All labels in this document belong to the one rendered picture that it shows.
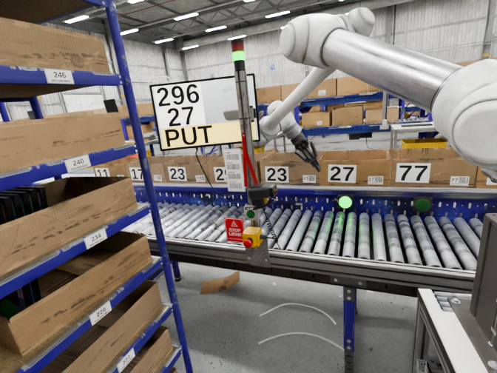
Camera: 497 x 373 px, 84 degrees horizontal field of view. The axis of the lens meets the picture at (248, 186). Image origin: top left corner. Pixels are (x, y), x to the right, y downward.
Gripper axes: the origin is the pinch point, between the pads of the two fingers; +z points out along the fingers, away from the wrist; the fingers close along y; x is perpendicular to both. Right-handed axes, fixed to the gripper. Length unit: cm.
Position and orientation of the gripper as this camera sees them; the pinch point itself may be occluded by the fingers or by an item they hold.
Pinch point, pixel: (316, 165)
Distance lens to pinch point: 156.2
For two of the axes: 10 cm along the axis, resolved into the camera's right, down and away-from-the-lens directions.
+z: 6.0, 7.9, 1.5
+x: 4.4, -4.8, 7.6
